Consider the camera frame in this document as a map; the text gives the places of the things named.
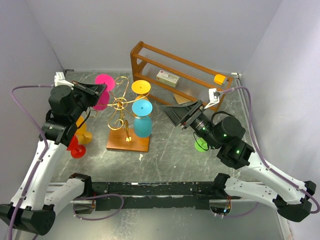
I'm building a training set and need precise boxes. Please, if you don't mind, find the tan cardboard piece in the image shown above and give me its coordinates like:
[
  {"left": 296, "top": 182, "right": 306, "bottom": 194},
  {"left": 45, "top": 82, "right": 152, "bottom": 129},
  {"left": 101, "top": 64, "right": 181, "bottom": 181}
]
[{"left": 173, "top": 93, "right": 191, "bottom": 105}]

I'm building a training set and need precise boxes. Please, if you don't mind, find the red plastic wine glass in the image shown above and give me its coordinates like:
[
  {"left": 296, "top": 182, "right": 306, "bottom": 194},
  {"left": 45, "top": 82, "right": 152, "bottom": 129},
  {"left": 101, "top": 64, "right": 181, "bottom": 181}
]
[{"left": 66, "top": 135, "right": 86, "bottom": 159}]

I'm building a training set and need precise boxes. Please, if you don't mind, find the pink plastic wine glass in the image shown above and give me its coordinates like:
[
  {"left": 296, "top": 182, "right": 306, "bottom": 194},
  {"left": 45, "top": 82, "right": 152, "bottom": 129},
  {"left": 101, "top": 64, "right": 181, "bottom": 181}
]
[{"left": 92, "top": 73, "right": 116, "bottom": 111}]

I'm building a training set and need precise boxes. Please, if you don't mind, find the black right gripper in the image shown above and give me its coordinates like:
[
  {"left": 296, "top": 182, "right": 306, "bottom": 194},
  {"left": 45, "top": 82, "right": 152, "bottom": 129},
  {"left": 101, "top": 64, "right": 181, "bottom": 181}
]
[{"left": 160, "top": 99, "right": 221, "bottom": 149}]

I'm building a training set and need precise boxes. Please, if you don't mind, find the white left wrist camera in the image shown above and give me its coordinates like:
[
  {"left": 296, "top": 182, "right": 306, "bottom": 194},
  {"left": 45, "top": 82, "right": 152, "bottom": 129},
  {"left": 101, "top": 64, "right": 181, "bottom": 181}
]
[{"left": 54, "top": 72, "right": 74, "bottom": 88}]

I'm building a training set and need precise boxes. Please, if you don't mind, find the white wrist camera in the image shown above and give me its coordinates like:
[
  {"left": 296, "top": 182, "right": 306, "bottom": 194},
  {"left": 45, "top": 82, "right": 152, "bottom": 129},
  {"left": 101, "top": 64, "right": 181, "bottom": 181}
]
[
  {"left": 54, "top": 72, "right": 74, "bottom": 88},
  {"left": 204, "top": 88, "right": 220, "bottom": 110}
]

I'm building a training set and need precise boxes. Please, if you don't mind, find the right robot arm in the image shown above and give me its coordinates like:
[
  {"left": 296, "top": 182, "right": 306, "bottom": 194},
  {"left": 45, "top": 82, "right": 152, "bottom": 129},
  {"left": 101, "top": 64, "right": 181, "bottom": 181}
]
[{"left": 160, "top": 100, "right": 317, "bottom": 223}]

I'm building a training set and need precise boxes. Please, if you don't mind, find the aluminium frame rail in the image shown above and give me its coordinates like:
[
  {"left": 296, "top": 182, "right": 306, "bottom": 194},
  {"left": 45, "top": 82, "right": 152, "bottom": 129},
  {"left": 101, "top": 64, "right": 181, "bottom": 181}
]
[{"left": 232, "top": 72, "right": 282, "bottom": 202}]

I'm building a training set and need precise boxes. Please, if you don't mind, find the blue plastic wine glass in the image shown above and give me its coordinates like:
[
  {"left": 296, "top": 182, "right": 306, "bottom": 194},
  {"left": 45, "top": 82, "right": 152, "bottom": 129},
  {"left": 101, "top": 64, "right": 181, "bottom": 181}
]
[{"left": 132, "top": 99, "right": 153, "bottom": 138}]

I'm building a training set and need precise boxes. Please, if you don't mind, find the green plastic wine glass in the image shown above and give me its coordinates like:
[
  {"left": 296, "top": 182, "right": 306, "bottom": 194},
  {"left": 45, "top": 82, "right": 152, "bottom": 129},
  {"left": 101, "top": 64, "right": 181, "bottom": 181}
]
[{"left": 194, "top": 138, "right": 209, "bottom": 153}]

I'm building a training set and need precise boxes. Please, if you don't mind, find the small white card box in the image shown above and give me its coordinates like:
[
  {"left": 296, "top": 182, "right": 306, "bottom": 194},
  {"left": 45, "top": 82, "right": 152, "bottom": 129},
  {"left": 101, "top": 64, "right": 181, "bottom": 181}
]
[{"left": 156, "top": 70, "right": 180, "bottom": 88}]

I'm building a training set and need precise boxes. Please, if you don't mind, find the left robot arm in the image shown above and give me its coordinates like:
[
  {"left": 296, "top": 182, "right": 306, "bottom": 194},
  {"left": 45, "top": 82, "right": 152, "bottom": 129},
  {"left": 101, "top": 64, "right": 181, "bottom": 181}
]
[{"left": 0, "top": 81, "right": 107, "bottom": 240}]

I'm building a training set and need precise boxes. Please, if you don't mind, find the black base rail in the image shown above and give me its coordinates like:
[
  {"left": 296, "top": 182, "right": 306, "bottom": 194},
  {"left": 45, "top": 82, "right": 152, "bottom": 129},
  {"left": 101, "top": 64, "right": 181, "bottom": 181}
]
[{"left": 89, "top": 181, "right": 227, "bottom": 211}]

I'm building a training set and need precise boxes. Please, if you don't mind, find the yellow grey box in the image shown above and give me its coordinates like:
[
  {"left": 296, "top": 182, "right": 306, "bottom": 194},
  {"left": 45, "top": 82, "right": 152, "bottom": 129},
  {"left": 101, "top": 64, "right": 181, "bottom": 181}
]
[{"left": 213, "top": 74, "right": 228, "bottom": 86}]

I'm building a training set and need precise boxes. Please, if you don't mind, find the wooden shelf rack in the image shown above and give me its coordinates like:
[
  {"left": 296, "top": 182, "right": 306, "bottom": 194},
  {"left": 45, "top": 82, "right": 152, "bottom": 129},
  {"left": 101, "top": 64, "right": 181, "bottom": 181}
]
[{"left": 130, "top": 41, "right": 234, "bottom": 105}]

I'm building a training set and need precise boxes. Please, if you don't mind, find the gold wire glass rack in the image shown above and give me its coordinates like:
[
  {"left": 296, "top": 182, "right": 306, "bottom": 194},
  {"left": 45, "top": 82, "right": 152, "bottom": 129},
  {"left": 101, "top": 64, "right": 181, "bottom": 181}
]
[{"left": 93, "top": 74, "right": 137, "bottom": 141}]

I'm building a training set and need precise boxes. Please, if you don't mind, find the yellow plastic wine glass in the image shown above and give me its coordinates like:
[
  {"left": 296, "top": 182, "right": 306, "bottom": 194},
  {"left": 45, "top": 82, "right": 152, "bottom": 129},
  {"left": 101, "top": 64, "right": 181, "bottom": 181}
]
[{"left": 131, "top": 79, "right": 151, "bottom": 101}]

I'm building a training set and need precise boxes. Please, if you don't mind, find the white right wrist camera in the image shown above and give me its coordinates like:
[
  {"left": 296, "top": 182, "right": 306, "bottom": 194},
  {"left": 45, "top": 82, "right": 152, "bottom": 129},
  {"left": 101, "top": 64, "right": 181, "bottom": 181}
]
[{"left": 204, "top": 88, "right": 220, "bottom": 110}]

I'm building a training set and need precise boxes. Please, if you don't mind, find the orange plastic wine glass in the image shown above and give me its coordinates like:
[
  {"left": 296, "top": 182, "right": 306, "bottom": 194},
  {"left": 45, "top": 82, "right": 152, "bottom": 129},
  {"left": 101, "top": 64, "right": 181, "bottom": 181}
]
[{"left": 75, "top": 116, "right": 93, "bottom": 145}]

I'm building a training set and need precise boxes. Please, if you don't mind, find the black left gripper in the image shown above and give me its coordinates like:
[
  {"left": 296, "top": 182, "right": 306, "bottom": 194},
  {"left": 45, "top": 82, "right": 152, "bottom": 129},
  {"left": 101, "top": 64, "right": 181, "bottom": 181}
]
[{"left": 69, "top": 79, "right": 106, "bottom": 121}]

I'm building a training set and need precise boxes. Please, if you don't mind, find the wooden rack base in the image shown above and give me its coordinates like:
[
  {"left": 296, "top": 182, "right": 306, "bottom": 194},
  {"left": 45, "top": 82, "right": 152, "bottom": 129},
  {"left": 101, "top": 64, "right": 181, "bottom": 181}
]
[{"left": 106, "top": 128, "right": 150, "bottom": 152}]

